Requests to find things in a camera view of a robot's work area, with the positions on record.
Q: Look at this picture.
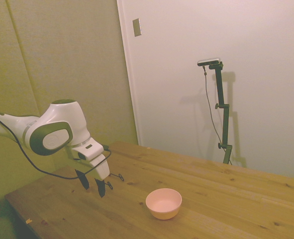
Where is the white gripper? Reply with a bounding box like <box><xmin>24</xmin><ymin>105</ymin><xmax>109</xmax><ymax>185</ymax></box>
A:
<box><xmin>72</xmin><ymin>153</ymin><xmax>111</xmax><ymax>198</ymax></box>

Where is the pink bowl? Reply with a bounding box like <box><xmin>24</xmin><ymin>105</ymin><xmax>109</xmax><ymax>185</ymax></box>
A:
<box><xmin>145</xmin><ymin>188</ymin><xmax>183</xmax><ymax>221</ymax></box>

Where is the black wire dish rack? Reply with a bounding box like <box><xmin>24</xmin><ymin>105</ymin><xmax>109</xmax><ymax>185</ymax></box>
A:
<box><xmin>106</xmin><ymin>173</ymin><xmax>125</xmax><ymax>190</ymax></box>

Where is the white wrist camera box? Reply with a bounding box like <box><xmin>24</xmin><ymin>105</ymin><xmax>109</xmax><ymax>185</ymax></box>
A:
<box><xmin>73</xmin><ymin>138</ymin><xmax>105</xmax><ymax>164</ymax></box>

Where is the white door frame trim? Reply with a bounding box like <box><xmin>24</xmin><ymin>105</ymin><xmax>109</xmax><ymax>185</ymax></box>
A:
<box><xmin>116</xmin><ymin>0</ymin><xmax>143</xmax><ymax>147</ymax></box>

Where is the dark camera stand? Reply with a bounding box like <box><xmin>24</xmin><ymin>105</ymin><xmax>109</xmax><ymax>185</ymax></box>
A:
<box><xmin>208</xmin><ymin>61</ymin><xmax>233</xmax><ymax>165</ymax></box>

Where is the grey wall plate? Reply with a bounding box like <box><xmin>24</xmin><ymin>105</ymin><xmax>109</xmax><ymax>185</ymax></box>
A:
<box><xmin>132</xmin><ymin>18</ymin><xmax>142</xmax><ymax>38</ymax></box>

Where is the silver exterior camera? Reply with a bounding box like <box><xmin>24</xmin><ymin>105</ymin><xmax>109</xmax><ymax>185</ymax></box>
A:
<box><xmin>197</xmin><ymin>57</ymin><xmax>221</xmax><ymax>67</ymax></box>

